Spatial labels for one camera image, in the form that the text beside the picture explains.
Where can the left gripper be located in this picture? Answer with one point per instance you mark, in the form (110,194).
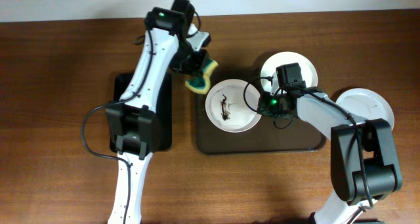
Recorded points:
(197,68)

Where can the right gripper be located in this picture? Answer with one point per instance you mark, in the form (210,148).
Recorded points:
(263,109)

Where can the green yellow sponge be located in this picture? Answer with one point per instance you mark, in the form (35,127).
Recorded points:
(202,84)

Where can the white plate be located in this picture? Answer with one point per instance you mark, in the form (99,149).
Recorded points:
(308,70)
(226,108)
(367,104)

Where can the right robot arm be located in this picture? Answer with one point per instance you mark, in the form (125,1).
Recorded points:
(364,162)

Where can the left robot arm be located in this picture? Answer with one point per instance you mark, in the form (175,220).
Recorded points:
(171,42)

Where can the brown serving tray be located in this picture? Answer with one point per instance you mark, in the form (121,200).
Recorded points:
(262,137)

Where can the black rectangular tray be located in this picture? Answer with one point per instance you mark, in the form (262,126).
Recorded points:
(164,105)

